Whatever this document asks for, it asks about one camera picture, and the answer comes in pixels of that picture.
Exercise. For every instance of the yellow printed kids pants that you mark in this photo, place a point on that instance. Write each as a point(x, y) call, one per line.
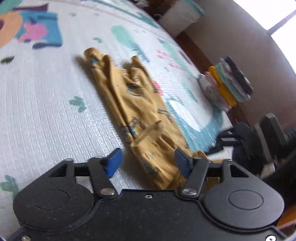
point(138, 104)

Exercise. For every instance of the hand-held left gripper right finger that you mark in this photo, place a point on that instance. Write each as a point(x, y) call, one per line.
point(182, 162)

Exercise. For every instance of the cartoon animal play mat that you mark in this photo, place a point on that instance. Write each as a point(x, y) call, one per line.
point(46, 104)

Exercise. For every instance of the stack of colourful folded clothes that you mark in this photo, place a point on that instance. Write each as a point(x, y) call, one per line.
point(226, 90)

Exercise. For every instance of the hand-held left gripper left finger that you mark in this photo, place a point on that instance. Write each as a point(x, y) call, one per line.
point(114, 162)

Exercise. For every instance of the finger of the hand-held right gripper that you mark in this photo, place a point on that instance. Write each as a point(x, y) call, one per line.
point(230, 134)
point(229, 144)

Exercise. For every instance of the window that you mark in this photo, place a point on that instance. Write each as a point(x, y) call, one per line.
point(284, 48)

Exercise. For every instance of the white plastic bucket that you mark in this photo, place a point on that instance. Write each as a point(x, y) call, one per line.
point(180, 16)

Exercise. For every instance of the person's right hand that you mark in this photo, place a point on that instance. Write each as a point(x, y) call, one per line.
point(249, 150)

